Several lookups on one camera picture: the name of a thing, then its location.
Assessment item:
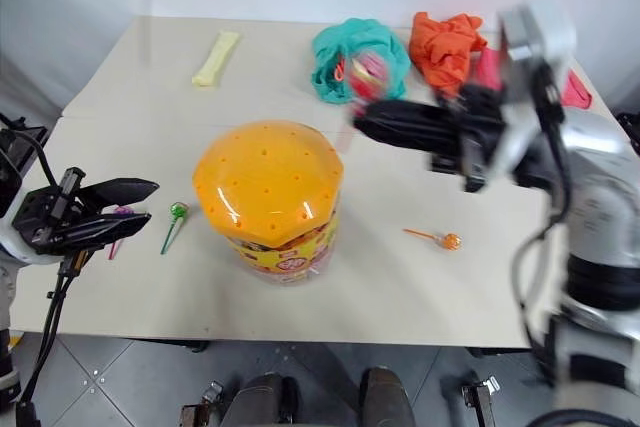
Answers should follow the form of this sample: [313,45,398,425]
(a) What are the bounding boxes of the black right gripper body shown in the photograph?
[428,86,507,194]

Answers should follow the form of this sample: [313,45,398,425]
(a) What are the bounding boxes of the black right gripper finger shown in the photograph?
[352,98,455,129]
[356,124,455,154]

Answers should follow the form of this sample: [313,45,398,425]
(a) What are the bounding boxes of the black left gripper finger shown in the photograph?
[49,211,153,255]
[79,177,160,209]

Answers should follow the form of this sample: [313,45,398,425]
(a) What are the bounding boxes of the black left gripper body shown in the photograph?
[12,166,109,276]

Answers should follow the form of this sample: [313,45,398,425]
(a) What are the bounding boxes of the red pink lollipop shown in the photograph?
[340,48,391,153]

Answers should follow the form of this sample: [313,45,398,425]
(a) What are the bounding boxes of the orange perforated jar lid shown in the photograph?
[192,119,347,250]

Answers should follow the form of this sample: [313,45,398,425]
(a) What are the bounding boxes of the clear plastic lollipop jar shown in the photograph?
[223,206,342,288]

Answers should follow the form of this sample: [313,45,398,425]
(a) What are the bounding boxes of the pink purple lollipop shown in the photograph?
[107,204,135,261]

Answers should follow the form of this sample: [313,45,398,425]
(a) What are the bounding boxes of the green lollipop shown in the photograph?
[159,201,189,256]

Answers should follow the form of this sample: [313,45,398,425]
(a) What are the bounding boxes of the pink red cloth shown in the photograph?
[468,45,594,111]

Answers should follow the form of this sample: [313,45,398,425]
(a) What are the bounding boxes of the orange cloth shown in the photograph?
[408,11,489,99]

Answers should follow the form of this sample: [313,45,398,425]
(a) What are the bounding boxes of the teal cloth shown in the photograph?
[310,17,413,106]

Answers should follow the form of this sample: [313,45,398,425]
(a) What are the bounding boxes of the orange lollipop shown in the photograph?
[402,228,464,253]

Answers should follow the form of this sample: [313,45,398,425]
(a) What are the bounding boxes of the black object at edge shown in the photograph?
[616,110,640,154]

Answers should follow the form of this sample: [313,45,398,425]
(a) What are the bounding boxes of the pale yellow packet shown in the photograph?
[191,30,244,90]

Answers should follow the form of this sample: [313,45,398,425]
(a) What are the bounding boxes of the dark rounded shape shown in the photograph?
[358,365,417,427]
[232,371,302,427]

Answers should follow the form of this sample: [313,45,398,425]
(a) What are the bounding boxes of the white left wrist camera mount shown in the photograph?
[0,166,66,269]

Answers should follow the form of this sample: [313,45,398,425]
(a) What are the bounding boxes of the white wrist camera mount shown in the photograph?
[492,0,577,186]
[0,166,66,269]

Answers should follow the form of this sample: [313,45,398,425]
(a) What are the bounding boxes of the black frame equipment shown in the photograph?
[0,113,50,198]

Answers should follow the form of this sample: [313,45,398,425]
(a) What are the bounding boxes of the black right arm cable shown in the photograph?
[509,60,574,348]

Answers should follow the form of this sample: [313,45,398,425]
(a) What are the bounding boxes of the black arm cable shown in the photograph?
[16,251,76,427]
[509,60,574,348]

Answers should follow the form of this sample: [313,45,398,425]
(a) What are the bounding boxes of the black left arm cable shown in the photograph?
[16,251,76,427]

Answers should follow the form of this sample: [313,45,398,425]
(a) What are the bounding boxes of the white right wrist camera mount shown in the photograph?
[492,0,577,186]

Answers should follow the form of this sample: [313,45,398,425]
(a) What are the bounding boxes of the metal bracket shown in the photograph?
[178,379,227,427]
[459,374,502,427]

